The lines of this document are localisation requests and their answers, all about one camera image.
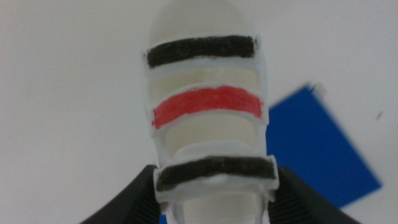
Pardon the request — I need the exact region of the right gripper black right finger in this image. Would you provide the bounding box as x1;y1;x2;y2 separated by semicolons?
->
267;166;362;224

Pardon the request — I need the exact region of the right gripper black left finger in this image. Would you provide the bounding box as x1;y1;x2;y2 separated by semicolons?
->
79;164;162;224

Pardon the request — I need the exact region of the white strapped toy sandal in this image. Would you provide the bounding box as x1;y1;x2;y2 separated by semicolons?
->
142;0;280;224

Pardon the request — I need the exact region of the blue rectangular mat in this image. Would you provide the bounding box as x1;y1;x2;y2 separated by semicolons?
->
159;83;383;224

